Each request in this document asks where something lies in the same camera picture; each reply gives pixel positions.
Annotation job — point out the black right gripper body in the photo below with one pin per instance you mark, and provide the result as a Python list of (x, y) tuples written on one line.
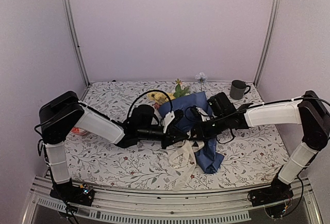
[(219, 126)]

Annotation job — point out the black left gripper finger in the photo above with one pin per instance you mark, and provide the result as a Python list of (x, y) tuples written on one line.
[(178, 134), (169, 142)]

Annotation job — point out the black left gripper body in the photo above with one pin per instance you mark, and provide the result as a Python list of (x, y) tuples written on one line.
[(145, 133)]

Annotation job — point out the clear plastic wrap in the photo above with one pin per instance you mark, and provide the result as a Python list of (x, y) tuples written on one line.
[(183, 160)]

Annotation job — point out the blue wrapping paper sheet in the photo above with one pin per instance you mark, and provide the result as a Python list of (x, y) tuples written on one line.
[(207, 158)]

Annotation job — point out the white fake flower stem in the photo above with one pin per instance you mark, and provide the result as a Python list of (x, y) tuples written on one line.
[(181, 89)]

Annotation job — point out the pale blue fake flower stem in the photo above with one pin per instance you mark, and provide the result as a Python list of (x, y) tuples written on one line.
[(201, 78)]

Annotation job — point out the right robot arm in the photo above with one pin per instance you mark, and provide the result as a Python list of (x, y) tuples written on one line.
[(308, 111)]

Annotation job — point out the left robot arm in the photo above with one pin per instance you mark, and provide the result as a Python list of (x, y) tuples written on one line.
[(67, 112)]

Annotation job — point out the dark grey metal mug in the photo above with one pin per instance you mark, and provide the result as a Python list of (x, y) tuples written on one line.
[(238, 89)]

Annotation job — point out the floral patterned tablecloth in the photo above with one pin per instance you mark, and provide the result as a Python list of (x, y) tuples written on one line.
[(251, 156)]

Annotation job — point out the red patterned small dish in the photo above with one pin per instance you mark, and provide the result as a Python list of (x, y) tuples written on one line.
[(79, 132)]

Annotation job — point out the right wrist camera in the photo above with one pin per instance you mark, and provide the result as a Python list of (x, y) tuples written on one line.
[(203, 115)]

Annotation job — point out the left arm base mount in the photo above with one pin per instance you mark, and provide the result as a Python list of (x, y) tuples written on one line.
[(67, 192)]

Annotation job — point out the front aluminium rail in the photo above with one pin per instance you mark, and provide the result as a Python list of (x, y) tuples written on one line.
[(124, 205)]

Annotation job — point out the right aluminium frame post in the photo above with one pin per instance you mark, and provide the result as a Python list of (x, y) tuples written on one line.
[(267, 42)]

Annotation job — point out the aluminium frame post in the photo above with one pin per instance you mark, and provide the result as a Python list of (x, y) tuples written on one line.
[(75, 42), (267, 42)]

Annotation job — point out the left aluminium frame post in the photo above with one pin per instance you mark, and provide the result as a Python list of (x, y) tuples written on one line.
[(75, 42)]

